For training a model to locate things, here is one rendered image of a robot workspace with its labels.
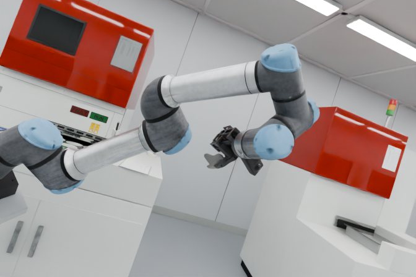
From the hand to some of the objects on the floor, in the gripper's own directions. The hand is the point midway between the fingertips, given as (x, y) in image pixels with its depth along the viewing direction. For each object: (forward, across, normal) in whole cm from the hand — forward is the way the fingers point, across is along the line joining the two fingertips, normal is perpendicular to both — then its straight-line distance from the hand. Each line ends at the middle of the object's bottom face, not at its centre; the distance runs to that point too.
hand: (221, 151), depth 84 cm
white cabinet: (+96, +117, -7) cm, 152 cm away
